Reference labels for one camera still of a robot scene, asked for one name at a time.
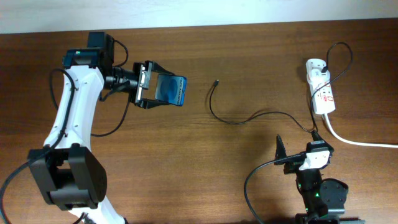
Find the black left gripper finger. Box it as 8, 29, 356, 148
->
152, 62, 175, 75
140, 98, 169, 109

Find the black USB charging cable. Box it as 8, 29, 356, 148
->
209, 42, 354, 133

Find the blue Galaxy smartphone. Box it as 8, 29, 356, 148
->
155, 74, 187, 106

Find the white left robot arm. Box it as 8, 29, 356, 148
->
28, 46, 187, 223

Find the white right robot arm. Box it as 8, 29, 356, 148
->
274, 131, 366, 224

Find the white USB charger adapter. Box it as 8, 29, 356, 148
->
307, 69, 330, 85

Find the white power strip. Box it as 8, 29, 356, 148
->
305, 58, 336, 115

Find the white power strip cord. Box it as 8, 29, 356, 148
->
322, 113, 398, 149

